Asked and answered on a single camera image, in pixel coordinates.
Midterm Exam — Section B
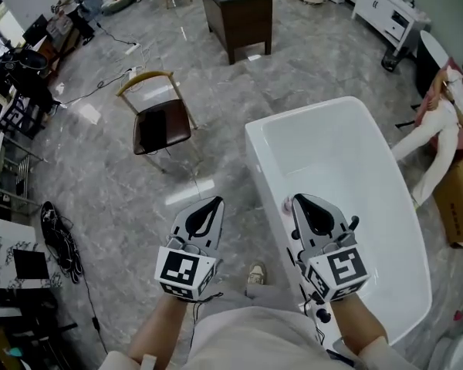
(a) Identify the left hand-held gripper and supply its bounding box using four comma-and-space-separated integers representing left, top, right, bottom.
155, 195, 225, 302

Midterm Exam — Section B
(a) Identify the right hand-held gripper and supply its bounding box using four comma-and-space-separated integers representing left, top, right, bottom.
291, 193, 372, 304

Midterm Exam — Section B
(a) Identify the white bathtub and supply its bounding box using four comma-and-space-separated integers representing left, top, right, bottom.
245, 96, 433, 348

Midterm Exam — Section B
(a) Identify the person's right forearm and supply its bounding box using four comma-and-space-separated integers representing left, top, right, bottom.
327, 294, 389, 348

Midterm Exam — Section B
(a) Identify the person's left forearm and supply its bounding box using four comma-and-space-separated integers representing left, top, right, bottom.
129, 294, 196, 366

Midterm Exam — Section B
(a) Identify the person's beige shoe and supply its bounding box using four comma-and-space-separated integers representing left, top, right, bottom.
246, 261, 269, 286

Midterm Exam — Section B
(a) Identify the wooden chair with brown seat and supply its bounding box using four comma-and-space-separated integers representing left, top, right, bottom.
116, 70, 199, 175

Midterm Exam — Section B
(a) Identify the black flat device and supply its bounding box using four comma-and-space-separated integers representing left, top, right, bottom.
138, 108, 169, 154

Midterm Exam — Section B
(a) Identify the person's light shirt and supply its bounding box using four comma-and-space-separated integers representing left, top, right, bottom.
100, 306, 410, 370

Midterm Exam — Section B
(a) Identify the brown cardboard box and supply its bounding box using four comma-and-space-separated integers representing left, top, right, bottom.
434, 150, 463, 250

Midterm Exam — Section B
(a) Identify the black square pad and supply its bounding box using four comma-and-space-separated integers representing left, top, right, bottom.
12, 248, 50, 281

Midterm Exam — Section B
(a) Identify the black mesh waste basket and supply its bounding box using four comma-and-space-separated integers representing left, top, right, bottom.
380, 46, 404, 72

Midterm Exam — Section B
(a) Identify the white toilet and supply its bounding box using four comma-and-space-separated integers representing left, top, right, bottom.
431, 331, 463, 370

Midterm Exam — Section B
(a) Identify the marble pattern counter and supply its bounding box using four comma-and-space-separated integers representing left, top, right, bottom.
0, 214, 63, 291

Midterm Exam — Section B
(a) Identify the dark wooden vanity cabinet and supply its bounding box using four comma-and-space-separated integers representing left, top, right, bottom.
198, 0, 274, 66

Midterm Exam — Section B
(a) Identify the white low cabinet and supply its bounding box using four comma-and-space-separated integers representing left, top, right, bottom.
350, 0, 433, 52

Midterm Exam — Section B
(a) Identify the black equipment stand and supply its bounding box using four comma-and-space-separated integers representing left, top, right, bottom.
0, 47, 63, 142

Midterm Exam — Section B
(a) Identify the white round pet bed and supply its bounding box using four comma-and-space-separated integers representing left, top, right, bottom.
100, 0, 134, 16

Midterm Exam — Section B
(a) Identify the black floor cable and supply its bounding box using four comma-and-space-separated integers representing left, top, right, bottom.
80, 267, 111, 358

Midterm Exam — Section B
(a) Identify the black cable bundle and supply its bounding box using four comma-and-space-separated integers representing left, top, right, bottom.
40, 201, 84, 284

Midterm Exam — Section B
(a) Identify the metal wire rack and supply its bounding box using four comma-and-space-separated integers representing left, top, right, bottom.
0, 135, 43, 211

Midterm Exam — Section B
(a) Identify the white-topped black pedestal table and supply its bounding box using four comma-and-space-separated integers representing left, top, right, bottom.
414, 29, 451, 98

